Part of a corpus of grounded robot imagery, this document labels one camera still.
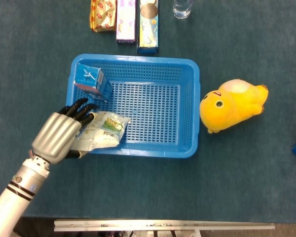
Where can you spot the yellow red snack packet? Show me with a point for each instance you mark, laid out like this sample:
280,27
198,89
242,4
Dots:
102,14

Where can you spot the blue plastic perforated basket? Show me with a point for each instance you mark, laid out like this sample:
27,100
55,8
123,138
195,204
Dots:
148,103

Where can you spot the clear glass cup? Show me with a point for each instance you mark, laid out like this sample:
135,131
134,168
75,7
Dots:
182,10

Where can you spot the yellow plush toy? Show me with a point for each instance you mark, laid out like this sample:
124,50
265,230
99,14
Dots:
227,108

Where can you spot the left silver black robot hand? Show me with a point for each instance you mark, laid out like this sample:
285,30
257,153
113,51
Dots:
54,135

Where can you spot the light blue cookie box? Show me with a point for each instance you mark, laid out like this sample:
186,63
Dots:
149,29

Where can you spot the aluminium frame rail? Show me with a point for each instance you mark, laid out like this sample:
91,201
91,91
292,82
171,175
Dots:
162,225

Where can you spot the white snack bag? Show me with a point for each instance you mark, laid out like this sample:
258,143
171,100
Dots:
106,133

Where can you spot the purple white cookie box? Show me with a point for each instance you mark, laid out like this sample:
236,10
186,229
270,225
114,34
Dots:
125,22

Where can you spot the teal felt table cloth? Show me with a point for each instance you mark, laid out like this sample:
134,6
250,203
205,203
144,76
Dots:
187,185

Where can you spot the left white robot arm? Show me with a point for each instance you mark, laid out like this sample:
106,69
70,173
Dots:
14,195

